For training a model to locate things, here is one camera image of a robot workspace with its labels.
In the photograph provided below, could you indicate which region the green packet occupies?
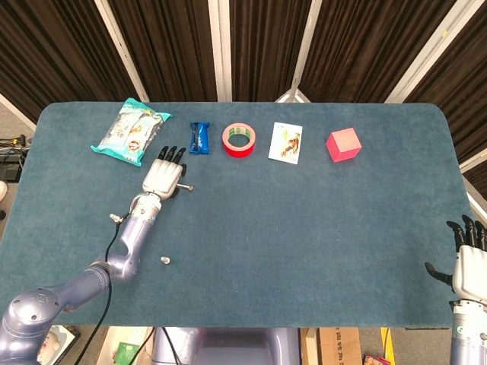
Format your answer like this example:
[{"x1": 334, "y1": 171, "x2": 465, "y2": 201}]
[{"x1": 113, "y1": 341, "x2": 141, "y2": 363}]

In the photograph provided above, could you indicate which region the blue snack wrapper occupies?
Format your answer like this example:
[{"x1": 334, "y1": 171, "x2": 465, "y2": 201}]
[{"x1": 189, "y1": 121, "x2": 211, "y2": 155}]

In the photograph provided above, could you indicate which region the brown cardboard box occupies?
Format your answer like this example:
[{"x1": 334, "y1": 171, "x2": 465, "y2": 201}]
[{"x1": 318, "y1": 327, "x2": 361, "y2": 365}]

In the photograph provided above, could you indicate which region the red printed book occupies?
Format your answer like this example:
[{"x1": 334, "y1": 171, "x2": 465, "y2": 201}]
[{"x1": 361, "y1": 353, "x2": 393, "y2": 365}]

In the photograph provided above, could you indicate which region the white partition frame post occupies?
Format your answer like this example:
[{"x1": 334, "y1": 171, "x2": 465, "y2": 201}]
[
  {"x1": 458, "y1": 151, "x2": 487, "y2": 174},
  {"x1": 94, "y1": 0, "x2": 150, "y2": 103},
  {"x1": 466, "y1": 192, "x2": 487, "y2": 224},
  {"x1": 273, "y1": 0, "x2": 325, "y2": 103},
  {"x1": 207, "y1": 0, "x2": 233, "y2": 103},
  {"x1": 0, "y1": 93, "x2": 37, "y2": 130},
  {"x1": 384, "y1": 0, "x2": 477, "y2": 104}
]

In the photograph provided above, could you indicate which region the blue felt table cover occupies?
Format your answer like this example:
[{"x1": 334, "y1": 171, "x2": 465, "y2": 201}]
[{"x1": 0, "y1": 101, "x2": 473, "y2": 330}]

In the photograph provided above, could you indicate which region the wooden plank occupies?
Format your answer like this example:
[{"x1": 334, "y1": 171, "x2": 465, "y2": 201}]
[{"x1": 300, "y1": 327, "x2": 320, "y2": 365}]

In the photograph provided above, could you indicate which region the teal snack bag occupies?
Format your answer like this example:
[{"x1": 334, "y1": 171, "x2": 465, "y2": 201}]
[{"x1": 90, "y1": 97, "x2": 173, "y2": 167}]

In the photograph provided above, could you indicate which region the red tape roll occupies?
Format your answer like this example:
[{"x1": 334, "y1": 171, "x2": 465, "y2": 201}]
[{"x1": 221, "y1": 122, "x2": 256, "y2": 157}]

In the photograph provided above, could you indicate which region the dark brown pleated curtain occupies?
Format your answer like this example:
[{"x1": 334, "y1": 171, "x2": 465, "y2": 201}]
[{"x1": 0, "y1": 0, "x2": 487, "y2": 187}]

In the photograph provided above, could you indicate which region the white picture card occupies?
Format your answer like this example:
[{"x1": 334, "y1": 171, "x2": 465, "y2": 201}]
[{"x1": 268, "y1": 122, "x2": 304, "y2": 166}]

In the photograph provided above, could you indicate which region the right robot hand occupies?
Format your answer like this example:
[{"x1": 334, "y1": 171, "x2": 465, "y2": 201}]
[{"x1": 425, "y1": 214, "x2": 487, "y2": 303}]

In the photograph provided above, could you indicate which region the pink cube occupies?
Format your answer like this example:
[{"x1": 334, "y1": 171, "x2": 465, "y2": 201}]
[{"x1": 325, "y1": 128, "x2": 362, "y2": 163}]

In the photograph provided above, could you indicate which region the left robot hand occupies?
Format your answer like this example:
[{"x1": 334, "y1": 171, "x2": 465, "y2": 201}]
[{"x1": 142, "y1": 145, "x2": 188, "y2": 202}]

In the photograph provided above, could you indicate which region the white open carton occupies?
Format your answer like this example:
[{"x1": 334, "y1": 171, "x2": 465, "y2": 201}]
[{"x1": 97, "y1": 326, "x2": 155, "y2": 365}]

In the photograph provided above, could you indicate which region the grey robot torso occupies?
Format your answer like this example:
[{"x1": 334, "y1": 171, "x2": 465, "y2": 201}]
[{"x1": 151, "y1": 326, "x2": 302, "y2": 365}]

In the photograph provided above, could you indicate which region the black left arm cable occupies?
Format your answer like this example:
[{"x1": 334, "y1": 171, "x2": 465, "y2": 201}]
[{"x1": 78, "y1": 212, "x2": 132, "y2": 365}]

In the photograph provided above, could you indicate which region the black power strip with cables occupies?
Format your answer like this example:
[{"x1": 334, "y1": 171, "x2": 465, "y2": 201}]
[{"x1": 0, "y1": 135, "x2": 30, "y2": 183}]

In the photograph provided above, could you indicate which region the yellow strip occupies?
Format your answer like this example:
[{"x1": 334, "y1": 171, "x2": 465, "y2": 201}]
[{"x1": 380, "y1": 327, "x2": 393, "y2": 357}]

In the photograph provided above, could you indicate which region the illustrated bear toy box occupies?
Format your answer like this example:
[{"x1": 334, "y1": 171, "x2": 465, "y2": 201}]
[{"x1": 37, "y1": 325, "x2": 81, "y2": 365}]

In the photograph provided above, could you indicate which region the black torso cable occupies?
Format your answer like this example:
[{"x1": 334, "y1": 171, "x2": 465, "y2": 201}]
[{"x1": 159, "y1": 326, "x2": 183, "y2": 365}]

